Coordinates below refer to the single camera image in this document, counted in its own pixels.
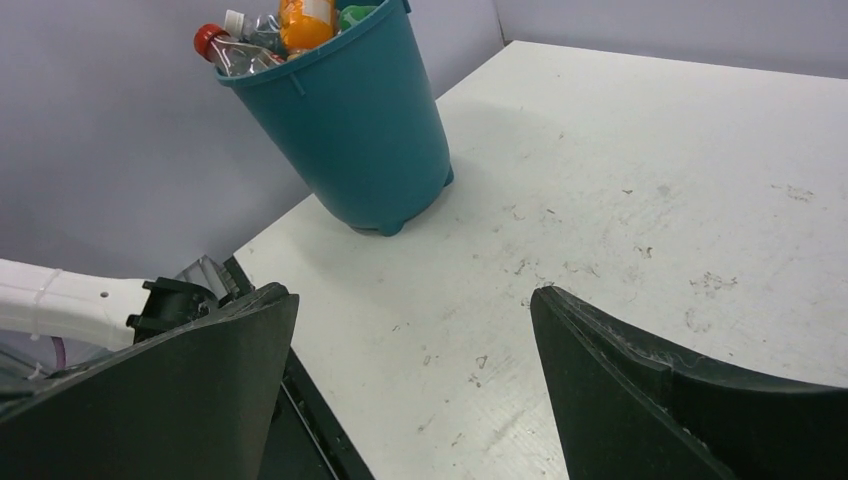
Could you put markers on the teal plastic bin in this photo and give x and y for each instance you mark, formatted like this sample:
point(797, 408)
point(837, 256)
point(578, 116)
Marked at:
point(357, 120)

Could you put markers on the red cap small bottle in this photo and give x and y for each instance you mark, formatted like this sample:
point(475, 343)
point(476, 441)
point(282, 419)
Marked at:
point(230, 56)

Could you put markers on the orange bottle with barcode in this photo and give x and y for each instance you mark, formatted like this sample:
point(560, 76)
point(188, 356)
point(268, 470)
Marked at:
point(306, 24)

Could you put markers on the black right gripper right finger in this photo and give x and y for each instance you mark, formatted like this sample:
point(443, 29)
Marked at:
point(629, 404)

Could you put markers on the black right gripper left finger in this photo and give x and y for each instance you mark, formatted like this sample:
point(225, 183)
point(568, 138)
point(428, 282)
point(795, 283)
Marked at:
point(195, 402)

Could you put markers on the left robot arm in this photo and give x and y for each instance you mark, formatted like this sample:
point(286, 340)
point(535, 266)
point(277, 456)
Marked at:
point(109, 312)

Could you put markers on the green plastic bottle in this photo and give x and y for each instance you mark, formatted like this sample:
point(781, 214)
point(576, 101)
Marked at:
point(353, 15)

